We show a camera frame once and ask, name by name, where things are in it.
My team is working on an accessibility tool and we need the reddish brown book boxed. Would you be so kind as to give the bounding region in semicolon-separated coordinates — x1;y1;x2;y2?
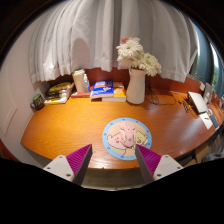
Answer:
70;90;92;98

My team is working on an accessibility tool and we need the pale pink computer mouse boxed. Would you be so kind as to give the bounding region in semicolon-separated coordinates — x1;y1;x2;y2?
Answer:
119;121;138;148

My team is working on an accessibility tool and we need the white curtain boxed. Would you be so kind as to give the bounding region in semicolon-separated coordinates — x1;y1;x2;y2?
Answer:
28;0;199;84

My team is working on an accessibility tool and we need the white pitcher vase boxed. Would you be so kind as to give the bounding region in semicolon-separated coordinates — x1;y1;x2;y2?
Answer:
125;68;147;105

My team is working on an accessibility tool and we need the cream tumbler with lid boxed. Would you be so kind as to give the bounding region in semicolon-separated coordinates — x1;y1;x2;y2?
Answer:
72;68;87;93

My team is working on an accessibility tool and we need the dark mug with green inside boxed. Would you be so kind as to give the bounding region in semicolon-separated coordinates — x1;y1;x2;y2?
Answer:
29;93;46;111

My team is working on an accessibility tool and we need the yellow and black book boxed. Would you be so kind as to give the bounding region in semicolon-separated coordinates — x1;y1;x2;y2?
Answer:
48;81;75;93

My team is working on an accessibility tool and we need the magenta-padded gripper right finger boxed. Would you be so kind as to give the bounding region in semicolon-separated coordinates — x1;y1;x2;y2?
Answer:
134;143;184;185

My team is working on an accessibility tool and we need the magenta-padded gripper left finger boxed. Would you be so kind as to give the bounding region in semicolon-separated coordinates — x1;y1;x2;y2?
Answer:
43;143;94;186

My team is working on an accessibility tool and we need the white paper sheet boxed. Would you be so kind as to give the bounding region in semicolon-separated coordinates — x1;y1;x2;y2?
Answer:
198;112;214;130

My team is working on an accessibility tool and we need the orange book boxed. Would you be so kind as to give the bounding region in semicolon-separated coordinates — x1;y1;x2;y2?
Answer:
101;82;127;103

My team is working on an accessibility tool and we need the white daisy bouquet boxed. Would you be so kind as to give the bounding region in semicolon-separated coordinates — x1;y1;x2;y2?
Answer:
115;36;163;78

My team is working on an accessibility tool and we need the white laptop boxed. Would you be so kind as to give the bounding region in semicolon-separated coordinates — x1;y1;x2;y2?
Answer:
187;91;210;115

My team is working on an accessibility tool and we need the black cable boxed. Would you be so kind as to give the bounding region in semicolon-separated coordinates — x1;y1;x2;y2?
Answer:
146;84;183;106

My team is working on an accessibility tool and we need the round cartoon mouse pad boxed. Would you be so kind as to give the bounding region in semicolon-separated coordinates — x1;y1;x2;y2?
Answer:
101;117;153;161

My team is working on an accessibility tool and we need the clear spray bottle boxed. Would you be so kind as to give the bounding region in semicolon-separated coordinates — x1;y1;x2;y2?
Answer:
82;73;91;94

